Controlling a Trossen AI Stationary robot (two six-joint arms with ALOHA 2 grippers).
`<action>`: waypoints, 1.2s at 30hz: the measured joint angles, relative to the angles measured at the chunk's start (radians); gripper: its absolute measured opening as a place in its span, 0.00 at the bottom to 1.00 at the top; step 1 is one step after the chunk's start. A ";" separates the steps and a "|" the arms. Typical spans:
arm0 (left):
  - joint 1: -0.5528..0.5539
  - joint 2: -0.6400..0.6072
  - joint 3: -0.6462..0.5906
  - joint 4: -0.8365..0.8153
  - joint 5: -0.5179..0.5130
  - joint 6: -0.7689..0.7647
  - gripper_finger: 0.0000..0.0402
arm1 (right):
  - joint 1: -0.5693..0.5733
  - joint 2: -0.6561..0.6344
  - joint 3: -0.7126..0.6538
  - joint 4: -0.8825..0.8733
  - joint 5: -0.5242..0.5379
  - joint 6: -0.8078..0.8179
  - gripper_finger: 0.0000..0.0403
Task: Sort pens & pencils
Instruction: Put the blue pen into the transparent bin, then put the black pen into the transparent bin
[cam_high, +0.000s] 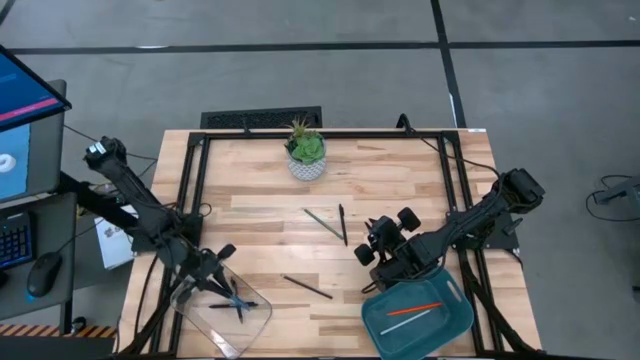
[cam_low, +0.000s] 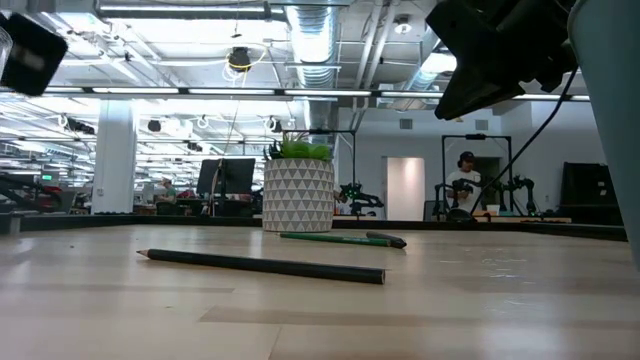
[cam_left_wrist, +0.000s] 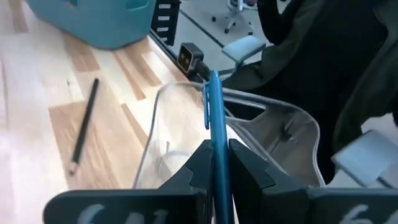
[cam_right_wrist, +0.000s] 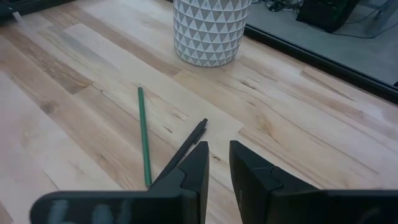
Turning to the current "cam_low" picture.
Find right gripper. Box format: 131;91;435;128
425;0;579;121

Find matte black pen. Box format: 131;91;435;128
365;230;408;250

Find green pencil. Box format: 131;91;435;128
278;231;393;248

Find black pencil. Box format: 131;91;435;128
136;248;387;286

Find person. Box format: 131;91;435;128
444;150;484;214
158;177;177;204

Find background robot arms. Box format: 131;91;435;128
433;174;539;217

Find white door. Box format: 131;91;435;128
385;156;426;222

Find white column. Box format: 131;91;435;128
91;99;139;215

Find teal plastic bin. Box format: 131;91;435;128
567;0;640;274

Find black cabinet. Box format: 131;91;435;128
559;162;624;226

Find overhead light bar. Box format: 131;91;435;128
0;85;591;103

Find succulent in triangle-pattern pot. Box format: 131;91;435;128
262;130;335;234

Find black ceiling device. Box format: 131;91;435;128
227;46;253;73

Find black computer monitor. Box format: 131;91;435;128
195;158;257;197

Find slanted silver air duct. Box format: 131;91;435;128
404;24;459;94

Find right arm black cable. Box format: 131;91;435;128
469;67;581;216

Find round silver air duct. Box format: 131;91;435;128
284;0;342;131

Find black table frame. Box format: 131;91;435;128
0;212;629;242

